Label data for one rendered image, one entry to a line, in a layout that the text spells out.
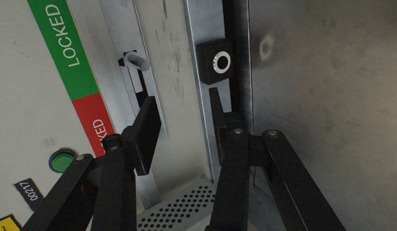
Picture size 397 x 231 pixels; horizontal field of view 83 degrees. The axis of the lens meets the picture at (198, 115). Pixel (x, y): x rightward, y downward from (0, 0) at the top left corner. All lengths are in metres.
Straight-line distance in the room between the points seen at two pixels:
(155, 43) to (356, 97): 0.25
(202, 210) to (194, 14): 0.28
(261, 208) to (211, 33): 0.32
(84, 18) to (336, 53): 0.26
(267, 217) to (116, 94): 0.33
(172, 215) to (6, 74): 0.27
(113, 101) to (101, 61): 0.05
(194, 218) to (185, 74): 0.21
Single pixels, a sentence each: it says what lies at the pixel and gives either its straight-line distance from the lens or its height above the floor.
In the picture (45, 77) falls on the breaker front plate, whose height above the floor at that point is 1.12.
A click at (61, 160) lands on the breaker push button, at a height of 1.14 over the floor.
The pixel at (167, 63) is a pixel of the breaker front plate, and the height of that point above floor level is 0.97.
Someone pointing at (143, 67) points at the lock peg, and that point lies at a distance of 0.27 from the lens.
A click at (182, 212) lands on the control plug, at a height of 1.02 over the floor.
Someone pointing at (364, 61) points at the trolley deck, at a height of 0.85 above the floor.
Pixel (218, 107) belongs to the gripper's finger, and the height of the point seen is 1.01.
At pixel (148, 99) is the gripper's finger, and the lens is 0.20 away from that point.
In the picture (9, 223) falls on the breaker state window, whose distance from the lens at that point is 0.41.
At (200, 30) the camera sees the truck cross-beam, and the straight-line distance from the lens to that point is 0.35.
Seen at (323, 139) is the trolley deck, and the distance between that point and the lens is 0.33.
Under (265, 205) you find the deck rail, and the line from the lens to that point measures 0.48.
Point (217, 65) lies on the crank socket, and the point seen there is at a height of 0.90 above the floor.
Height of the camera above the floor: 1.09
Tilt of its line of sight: 24 degrees down
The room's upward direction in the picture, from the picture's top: 112 degrees counter-clockwise
